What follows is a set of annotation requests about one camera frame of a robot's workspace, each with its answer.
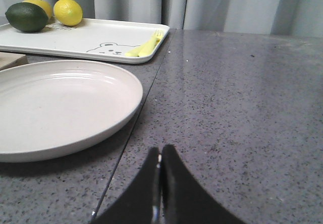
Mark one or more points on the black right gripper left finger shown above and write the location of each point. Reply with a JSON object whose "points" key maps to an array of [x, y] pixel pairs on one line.
{"points": [[139, 203]]}

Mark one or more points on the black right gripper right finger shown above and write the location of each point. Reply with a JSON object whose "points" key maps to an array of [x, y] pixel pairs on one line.
{"points": [[185, 201]]}

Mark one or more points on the beige round plate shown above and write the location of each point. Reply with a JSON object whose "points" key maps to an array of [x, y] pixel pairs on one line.
{"points": [[55, 108]]}

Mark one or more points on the white bear tray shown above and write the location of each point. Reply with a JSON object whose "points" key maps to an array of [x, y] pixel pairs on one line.
{"points": [[94, 39]]}

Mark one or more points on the yellow plastic fork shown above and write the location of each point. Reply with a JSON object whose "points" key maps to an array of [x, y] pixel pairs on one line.
{"points": [[151, 44]]}

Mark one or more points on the yellow plastic utensil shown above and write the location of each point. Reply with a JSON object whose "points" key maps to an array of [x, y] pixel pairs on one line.
{"points": [[135, 52]]}

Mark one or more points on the wooden cutting board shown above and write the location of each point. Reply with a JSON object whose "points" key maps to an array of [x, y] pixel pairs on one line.
{"points": [[9, 60]]}

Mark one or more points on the yellow lemon front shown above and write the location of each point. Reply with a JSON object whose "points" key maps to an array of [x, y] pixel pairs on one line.
{"points": [[68, 12]]}

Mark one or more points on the yellow lemon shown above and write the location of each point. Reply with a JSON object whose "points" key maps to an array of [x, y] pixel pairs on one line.
{"points": [[68, 12], [44, 5]]}

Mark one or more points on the yellow lemon back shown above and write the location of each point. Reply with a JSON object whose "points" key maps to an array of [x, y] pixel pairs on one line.
{"points": [[44, 5]]}

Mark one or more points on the green lime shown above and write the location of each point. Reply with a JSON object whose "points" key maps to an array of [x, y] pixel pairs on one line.
{"points": [[26, 17]]}

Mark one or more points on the grey curtain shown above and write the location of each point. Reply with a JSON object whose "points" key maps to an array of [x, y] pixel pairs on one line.
{"points": [[279, 17]]}

